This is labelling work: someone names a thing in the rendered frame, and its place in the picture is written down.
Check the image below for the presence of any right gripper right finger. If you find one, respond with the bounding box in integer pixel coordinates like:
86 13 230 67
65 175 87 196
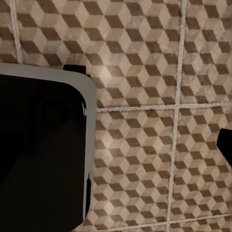
217 128 232 167

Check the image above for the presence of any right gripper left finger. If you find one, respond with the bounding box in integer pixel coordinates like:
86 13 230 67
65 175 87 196
0 129 25 187

